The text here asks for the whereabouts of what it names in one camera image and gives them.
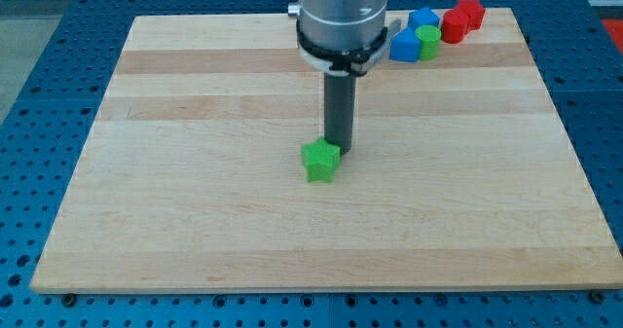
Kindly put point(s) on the wooden board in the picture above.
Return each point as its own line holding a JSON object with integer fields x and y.
{"x": 461, "y": 176}

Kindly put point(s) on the green cylinder block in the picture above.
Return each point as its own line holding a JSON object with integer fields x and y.
{"x": 429, "y": 36}

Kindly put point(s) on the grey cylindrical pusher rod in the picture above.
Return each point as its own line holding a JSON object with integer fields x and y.
{"x": 338, "y": 108}

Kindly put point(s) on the green star block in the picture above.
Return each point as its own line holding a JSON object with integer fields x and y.
{"x": 320, "y": 160}

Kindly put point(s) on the red star block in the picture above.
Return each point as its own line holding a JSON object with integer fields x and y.
{"x": 475, "y": 12}

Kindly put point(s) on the red cylinder block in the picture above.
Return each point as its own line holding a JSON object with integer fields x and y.
{"x": 454, "y": 26}

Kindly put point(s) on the blue triangular block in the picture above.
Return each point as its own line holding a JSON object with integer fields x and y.
{"x": 405, "y": 46}

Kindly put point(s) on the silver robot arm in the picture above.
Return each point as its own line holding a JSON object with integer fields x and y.
{"x": 343, "y": 38}

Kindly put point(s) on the blue cube block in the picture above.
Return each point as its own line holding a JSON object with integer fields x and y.
{"x": 421, "y": 17}

